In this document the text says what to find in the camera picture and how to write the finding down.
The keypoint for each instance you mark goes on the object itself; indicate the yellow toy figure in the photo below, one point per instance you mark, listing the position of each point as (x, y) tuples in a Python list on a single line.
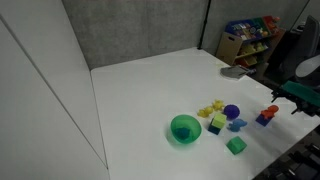
[(205, 112)]

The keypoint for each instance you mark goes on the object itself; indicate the light blue toy figure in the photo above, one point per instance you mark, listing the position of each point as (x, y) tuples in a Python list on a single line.
[(236, 125)]

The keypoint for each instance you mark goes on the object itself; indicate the grey metal plate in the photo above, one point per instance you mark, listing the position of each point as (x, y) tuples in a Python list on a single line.
[(234, 72)]

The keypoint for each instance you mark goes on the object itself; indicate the toy storage shelf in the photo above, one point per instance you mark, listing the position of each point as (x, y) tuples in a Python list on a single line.
[(249, 42)]

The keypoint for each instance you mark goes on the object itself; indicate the blue cube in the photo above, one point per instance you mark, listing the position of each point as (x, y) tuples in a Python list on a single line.
[(262, 120)]

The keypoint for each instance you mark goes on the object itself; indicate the lime green cube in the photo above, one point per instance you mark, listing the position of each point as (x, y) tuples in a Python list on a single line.
[(219, 120)]

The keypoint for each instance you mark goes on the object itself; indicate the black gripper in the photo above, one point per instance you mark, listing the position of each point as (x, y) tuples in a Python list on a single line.
[(308, 104)]

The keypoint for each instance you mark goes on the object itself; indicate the teal toy in bowl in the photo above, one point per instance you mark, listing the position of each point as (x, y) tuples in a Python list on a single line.
[(182, 133)]

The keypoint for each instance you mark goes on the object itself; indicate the black tripod stand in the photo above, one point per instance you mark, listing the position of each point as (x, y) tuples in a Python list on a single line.
[(203, 29)]

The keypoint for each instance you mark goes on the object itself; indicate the orange toy figure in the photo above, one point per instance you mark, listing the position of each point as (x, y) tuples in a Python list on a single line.
[(270, 112)]

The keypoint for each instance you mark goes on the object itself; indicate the dark teal cube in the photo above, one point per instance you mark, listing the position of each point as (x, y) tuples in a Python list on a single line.
[(214, 129)]

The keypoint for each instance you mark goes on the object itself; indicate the purple spiky ball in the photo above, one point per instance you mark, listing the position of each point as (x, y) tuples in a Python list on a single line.
[(231, 111)]

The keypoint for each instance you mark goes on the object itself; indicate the yellow spiky toy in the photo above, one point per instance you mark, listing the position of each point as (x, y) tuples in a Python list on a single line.
[(218, 105)]

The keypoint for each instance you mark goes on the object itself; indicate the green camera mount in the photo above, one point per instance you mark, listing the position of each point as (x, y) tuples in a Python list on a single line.
[(303, 92)]

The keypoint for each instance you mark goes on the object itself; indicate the green plastic bowl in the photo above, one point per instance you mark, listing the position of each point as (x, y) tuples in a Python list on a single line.
[(189, 122)]

